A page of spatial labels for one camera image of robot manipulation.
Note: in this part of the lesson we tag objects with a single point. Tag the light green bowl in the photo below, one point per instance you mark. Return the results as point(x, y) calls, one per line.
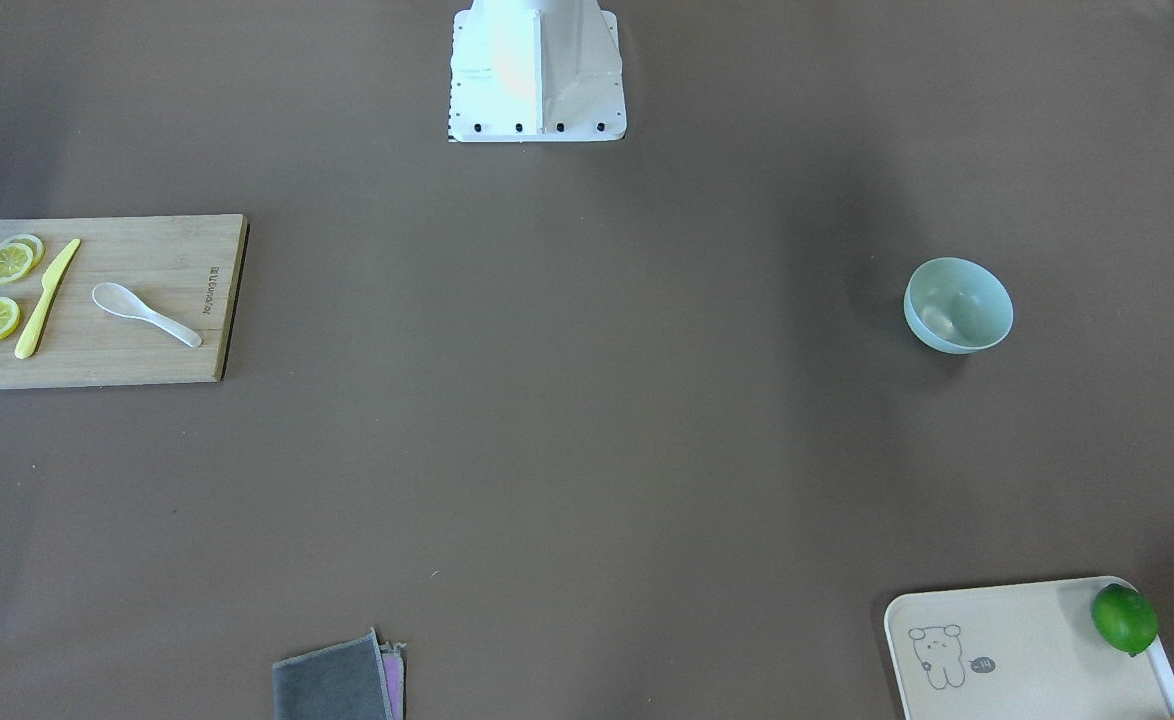
point(957, 307)

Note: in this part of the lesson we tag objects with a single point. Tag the white ceramic spoon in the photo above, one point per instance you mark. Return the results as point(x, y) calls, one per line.
point(120, 301)

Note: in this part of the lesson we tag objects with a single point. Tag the lemon slice upper back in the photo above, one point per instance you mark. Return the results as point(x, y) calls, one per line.
point(34, 244)

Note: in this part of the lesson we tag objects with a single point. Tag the green lime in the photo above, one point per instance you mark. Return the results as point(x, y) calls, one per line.
point(1125, 619)

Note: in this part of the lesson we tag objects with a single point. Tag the bamboo cutting board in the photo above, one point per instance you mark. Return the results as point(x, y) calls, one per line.
point(187, 267)

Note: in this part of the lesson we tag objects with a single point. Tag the cream tray with cartoon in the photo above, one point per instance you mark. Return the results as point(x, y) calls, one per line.
point(1020, 651)

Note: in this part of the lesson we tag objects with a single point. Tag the grey folded cloth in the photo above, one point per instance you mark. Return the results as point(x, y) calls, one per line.
point(360, 679)

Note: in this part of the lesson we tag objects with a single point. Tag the yellow plastic knife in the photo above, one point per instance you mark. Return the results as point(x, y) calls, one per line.
point(50, 281)

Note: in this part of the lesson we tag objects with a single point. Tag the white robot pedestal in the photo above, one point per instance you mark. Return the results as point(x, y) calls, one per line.
point(536, 72)

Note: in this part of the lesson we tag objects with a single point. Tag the lemon slice upper front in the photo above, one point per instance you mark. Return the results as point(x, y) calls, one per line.
point(16, 260)

